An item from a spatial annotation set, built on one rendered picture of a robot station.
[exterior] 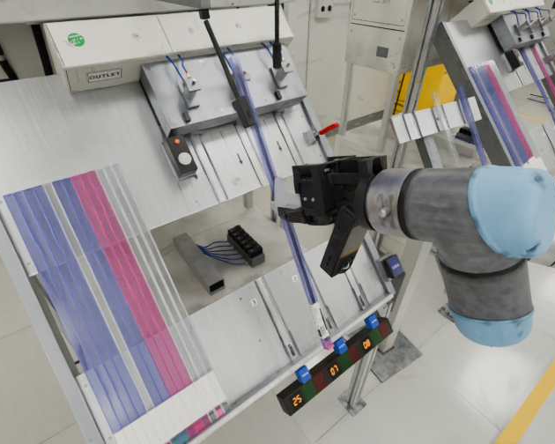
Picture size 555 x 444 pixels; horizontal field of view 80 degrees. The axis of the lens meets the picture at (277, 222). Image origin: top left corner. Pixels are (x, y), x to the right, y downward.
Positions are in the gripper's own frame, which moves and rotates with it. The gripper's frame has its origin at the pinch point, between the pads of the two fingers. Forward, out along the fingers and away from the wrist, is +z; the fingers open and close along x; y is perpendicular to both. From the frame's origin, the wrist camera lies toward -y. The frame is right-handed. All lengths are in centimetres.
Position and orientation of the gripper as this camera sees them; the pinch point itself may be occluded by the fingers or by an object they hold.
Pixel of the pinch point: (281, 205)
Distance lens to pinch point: 54.7
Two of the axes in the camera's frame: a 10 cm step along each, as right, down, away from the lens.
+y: -1.6, -9.5, -2.6
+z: -5.9, -1.1, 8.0
